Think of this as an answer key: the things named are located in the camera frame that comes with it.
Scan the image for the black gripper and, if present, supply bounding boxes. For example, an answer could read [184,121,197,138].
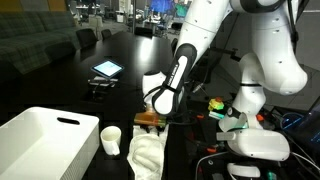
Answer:
[134,106,166,127]

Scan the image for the white towel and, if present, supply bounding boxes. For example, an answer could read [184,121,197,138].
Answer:
[127,125,169,180]

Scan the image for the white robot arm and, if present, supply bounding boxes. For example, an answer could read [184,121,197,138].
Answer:
[143,0,308,161]

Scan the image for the white plastic container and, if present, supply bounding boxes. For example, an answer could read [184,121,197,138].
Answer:
[0,107,99,180]

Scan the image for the white mug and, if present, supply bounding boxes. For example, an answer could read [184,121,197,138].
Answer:
[100,126,122,156]

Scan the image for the tablet on stand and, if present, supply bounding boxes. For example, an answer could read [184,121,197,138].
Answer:
[88,59,124,86]

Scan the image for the colorful toy blocks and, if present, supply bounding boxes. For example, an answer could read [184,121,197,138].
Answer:
[208,97,224,111]

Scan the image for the black office chair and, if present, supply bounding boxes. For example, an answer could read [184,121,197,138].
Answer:
[76,28,98,48]

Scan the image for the white VR headset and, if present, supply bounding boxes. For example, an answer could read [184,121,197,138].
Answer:
[216,129,290,161]

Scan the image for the green plaid sofa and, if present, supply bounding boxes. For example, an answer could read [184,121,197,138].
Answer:
[0,11,80,74]

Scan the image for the laptop computer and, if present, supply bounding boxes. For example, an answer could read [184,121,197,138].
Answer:
[283,99,320,153]

